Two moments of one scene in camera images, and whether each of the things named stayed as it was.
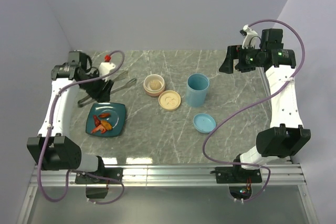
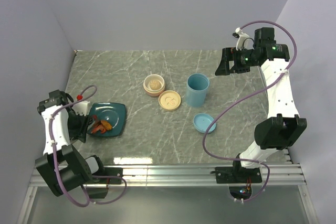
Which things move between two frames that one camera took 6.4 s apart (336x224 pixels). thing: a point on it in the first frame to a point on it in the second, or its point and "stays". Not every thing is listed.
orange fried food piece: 106,125 stays
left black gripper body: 95,88 to 76,124
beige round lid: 169,100 stays
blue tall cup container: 196,86 stays
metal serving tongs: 120,76 to 93,119
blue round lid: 204,123 stays
